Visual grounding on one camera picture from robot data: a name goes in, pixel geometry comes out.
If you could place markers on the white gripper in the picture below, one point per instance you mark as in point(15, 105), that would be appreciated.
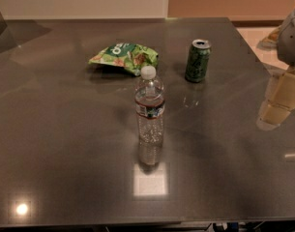
point(291, 41)

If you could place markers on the green soda can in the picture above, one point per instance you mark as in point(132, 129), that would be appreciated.
point(198, 58)

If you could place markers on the clear plastic water bottle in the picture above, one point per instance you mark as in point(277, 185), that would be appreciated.
point(149, 108)

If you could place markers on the green chip bag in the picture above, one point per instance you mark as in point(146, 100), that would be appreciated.
point(131, 57)

